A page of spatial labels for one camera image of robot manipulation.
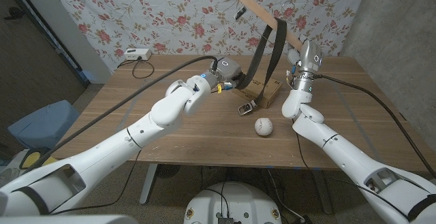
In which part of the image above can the white table leg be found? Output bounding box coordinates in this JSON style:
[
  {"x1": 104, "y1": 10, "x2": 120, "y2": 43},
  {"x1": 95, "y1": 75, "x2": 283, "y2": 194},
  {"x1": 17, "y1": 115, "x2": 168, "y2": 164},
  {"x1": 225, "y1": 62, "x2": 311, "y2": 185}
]
[{"x1": 139, "y1": 163, "x2": 159, "y2": 205}]

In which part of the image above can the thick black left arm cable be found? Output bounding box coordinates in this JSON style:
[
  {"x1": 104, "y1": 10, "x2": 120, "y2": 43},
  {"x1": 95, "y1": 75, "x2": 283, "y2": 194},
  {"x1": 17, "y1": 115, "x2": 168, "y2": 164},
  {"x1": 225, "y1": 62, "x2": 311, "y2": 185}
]
[{"x1": 23, "y1": 55, "x2": 219, "y2": 174}]

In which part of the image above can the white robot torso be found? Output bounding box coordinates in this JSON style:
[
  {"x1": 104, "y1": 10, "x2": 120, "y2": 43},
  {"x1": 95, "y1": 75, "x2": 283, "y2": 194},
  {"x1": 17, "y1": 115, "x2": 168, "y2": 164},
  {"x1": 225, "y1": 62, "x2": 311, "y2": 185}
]
[{"x1": 183, "y1": 181, "x2": 283, "y2": 224}]

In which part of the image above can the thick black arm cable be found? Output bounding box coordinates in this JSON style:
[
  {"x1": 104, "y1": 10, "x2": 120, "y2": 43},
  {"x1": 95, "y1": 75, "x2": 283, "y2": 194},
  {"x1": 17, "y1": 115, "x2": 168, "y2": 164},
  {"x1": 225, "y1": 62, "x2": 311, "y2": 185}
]
[
  {"x1": 23, "y1": 55, "x2": 219, "y2": 174},
  {"x1": 315, "y1": 74, "x2": 436, "y2": 180}
]

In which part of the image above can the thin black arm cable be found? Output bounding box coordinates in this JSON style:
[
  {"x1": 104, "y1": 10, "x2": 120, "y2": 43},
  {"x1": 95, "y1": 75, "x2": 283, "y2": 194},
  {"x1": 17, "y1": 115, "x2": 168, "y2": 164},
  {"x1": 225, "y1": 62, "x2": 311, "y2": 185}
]
[
  {"x1": 49, "y1": 148, "x2": 142, "y2": 216},
  {"x1": 295, "y1": 128, "x2": 411, "y2": 222}
]

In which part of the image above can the white power adapter box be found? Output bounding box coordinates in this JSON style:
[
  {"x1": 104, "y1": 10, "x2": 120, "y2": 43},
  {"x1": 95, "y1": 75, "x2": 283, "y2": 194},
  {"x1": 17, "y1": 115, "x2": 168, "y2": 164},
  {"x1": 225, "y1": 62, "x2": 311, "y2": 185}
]
[{"x1": 123, "y1": 48, "x2": 153, "y2": 61}]

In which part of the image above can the yellow black floor pad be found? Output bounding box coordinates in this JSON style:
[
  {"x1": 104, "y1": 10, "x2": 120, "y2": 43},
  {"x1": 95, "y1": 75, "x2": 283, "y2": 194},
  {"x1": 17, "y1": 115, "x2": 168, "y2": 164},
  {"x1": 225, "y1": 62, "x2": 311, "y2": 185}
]
[{"x1": 19, "y1": 150, "x2": 47, "y2": 170}]

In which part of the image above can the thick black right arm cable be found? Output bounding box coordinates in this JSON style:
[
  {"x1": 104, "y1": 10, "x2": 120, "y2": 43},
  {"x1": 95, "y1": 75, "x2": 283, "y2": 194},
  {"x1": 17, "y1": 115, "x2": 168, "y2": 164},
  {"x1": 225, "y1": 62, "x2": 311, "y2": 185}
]
[{"x1": 315, "y1": 74, "x2": 436, "y2": 180}]

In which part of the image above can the black door handle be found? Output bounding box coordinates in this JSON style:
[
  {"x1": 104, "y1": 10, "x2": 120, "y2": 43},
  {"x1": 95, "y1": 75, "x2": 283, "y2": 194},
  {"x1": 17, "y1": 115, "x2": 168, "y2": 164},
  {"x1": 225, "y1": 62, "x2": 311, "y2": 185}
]
[{"x1": 3, "y1": 6, "x2": 25, "y2": 20}]

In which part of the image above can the brown cardboard box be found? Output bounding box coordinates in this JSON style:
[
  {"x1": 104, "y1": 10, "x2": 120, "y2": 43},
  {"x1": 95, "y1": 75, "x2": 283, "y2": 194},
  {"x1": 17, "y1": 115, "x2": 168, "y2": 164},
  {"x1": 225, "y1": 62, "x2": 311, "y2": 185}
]
[{"x1": 232, "y1": 69, "x2": 283, "y2": 110}]

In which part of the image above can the wooden clip hanger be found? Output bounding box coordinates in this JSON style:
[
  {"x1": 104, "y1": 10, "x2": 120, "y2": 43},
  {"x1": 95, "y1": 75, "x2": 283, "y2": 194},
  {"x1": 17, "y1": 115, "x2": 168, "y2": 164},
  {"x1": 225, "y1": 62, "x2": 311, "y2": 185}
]
[{"x1": 234, "y1": 0, "x2": 304, "y2": 51}]

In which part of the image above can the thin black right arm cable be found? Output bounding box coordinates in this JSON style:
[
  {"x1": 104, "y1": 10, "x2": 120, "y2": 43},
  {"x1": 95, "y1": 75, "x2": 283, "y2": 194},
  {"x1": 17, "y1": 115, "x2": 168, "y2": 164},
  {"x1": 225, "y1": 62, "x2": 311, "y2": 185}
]
[{"x1": 295, "y1": 128, "x2": 411, "y2": 222}]

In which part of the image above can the blue padded stool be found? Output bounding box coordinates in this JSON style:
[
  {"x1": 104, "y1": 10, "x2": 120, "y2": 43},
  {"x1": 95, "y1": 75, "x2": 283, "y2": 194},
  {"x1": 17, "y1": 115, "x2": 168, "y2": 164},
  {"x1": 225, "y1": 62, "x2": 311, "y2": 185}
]
[{"x1": 7, "y1": 99, "x2": 81, "y2": 150}]

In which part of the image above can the floral backdrop cloth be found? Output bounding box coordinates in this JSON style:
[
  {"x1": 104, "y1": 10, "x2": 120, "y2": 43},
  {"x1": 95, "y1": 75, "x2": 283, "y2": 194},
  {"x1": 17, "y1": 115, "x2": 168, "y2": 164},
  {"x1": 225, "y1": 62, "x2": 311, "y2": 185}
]
[{"x1": 44, "y1": 0, "x2": 371, "y2": 74}]

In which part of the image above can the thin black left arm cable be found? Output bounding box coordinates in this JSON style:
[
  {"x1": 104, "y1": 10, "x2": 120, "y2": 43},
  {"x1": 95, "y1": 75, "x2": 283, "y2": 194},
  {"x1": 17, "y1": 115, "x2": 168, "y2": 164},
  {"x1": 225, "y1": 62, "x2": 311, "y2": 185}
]
[{"x1": 49, "y1": 148, "x2": 142, "y2": 216}]

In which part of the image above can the black power strip cable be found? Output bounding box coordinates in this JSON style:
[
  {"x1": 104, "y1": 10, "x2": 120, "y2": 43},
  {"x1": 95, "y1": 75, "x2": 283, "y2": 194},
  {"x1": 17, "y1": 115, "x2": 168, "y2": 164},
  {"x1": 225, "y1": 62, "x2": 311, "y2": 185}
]
[{"x1": 117, "y1": 59, "x2": 155, "y2": 80}]

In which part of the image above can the dark grey table leg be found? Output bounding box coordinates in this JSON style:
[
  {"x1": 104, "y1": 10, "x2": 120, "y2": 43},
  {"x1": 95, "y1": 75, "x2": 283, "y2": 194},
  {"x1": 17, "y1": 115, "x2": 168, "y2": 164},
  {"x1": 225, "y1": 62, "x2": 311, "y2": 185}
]
[{"x1": 311, "y1": 169, "x2": 333, "y2": 214}]

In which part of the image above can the white baseball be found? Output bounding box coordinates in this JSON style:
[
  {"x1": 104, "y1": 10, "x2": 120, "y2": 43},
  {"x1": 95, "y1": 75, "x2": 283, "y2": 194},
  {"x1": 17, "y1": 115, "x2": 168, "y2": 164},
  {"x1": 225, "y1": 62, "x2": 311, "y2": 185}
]
[{"x1": 254, "y1": 117, "x2": 274, "y2": 137}]

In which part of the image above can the dark fabric belt with buckle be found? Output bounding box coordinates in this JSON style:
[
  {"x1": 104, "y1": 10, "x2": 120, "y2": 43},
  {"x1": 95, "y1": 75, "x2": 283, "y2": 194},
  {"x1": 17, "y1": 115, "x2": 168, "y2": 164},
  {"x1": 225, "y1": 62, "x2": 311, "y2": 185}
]
[{"x1": 236, "y1": 17, "x2": 288, "y2": 117}]

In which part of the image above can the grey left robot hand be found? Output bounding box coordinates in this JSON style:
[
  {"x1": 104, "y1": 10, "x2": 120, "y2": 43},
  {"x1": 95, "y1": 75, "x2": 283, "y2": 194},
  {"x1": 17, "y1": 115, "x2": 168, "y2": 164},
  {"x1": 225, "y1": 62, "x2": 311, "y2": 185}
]
[{"x1": 211, "y1": 57, "x2": 251, "y2": 91}]

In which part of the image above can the black round floor object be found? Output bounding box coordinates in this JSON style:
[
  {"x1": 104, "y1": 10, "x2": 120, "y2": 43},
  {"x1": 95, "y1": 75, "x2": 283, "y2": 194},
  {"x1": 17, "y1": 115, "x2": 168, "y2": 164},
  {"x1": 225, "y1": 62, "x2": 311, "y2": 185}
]
[{"x1": 156, "y1": 164, "x2": 181, "y2": 180}]

